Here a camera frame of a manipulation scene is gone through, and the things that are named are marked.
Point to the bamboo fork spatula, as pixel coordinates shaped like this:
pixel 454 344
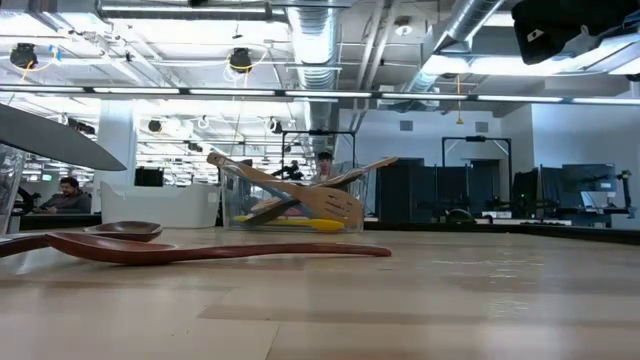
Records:
pixel 330 202

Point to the yellow silicone spoon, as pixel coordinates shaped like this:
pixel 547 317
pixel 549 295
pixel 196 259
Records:
pixel 325 225

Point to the light wooden slotted spatula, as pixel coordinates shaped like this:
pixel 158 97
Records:
pixel 380 164

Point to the dark wooden spoon silver tip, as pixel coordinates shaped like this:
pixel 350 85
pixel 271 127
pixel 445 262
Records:
pixel 125 230

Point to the reddish wooden spoon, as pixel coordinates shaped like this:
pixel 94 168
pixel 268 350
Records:
pixel 125 252

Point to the black round-head turner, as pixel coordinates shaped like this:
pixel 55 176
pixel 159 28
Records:
pixel 50 140

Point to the dark monitor on arm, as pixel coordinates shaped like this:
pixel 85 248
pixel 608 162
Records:
pixel 590 177

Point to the person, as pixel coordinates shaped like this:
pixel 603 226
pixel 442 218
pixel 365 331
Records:
pixel 70 200
pixel 325 160

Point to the black partition curtain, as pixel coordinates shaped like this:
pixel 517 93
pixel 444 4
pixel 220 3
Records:
pixel 400 185

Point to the clear plastic bin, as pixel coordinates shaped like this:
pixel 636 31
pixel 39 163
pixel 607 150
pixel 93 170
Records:
pixel 230 200
pixel 10 190

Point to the black ceiling device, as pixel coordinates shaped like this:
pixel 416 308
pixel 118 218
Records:
pixel 240 60
pixel 23 55

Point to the white plastic bin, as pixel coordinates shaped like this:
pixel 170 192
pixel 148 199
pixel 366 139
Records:
pixel 150 205

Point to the white ceiling detector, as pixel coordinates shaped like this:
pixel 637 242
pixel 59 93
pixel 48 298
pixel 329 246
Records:
pixel 403 29

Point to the long ceiling light strip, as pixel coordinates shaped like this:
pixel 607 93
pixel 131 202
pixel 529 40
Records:
pixel 135 90

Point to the white building pillar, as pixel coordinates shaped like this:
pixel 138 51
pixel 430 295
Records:
pixel 115 145

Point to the dark background desk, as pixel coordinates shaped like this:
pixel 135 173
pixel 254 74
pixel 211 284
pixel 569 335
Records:
pixel 50 221

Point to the black metal frame stand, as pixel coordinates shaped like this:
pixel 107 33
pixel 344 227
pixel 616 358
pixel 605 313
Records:
pixel 475 138
pixel 320 132

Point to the silver air duct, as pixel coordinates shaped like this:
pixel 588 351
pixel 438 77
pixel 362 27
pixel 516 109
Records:
pixel 315 50
pixel 465 20

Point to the black aluminium table frame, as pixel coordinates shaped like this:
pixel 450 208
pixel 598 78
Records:
pixel 500 229

